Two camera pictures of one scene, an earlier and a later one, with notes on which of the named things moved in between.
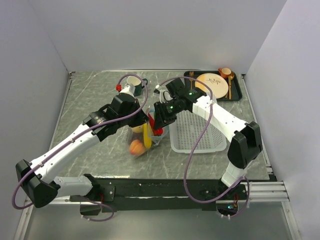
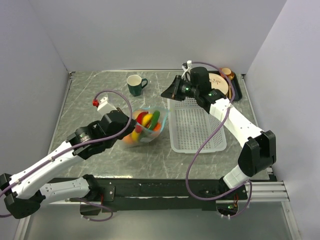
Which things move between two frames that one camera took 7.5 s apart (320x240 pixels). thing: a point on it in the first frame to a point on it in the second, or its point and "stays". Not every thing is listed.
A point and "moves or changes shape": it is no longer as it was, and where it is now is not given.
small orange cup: (225, 72) stays
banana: (147, 141) to (146, 119)
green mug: (137, 82) stays
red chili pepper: (157, 131) moves or changes shape
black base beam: (134, 193) stays
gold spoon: (230, 78) stays
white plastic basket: (187, 128) stays
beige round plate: (219, 85) stays
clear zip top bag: (140, 138) moves or changes shape
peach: (136, 147) to (128, 139)
